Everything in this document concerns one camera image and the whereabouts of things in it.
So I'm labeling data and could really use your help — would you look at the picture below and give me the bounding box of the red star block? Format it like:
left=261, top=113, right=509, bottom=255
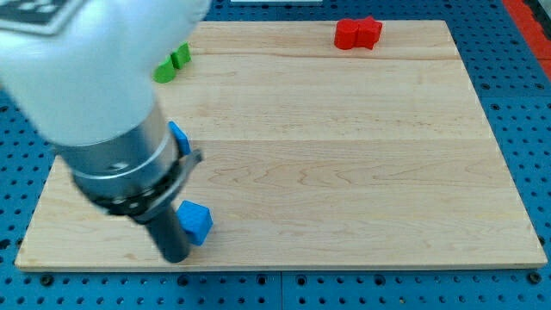
left=355, top=16, right=383, bottom=50

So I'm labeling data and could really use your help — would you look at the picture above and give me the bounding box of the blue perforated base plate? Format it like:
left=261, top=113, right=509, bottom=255
left=1, top=0, right=550, bottom=309

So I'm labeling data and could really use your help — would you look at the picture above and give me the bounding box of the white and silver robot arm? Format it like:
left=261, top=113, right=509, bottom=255
left=1, top=0, right=211, bottom=216

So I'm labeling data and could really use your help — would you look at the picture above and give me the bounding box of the green semicircle block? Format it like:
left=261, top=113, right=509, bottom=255
left=152, top=55, right=176, bottom=84

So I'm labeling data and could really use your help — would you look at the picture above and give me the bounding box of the green cube block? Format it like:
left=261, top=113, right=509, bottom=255
left=170, top=42, right=191, bottom=70

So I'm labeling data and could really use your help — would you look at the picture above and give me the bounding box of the blue triangle block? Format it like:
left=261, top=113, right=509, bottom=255
left=168, top=121, right=191, bottom=156

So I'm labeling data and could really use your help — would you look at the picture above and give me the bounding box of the red cylinder block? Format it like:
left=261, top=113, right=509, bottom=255
left=334, top=18, right=359, bottom=50

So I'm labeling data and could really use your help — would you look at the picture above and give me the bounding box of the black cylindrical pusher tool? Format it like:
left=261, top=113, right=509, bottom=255
left=145, top=205, right=190, bottom=264

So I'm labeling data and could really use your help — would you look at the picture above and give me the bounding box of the blue cube block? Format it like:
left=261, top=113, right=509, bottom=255
left=176, top=201, right=214, bottom=246

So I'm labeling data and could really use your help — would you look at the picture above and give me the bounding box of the red mat edge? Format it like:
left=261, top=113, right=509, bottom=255
left=502, top=0, right=550, bottom=78

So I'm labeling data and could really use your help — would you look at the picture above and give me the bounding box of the light wooden board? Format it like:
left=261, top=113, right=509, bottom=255
left=15, top=21, right=547, bottom=272

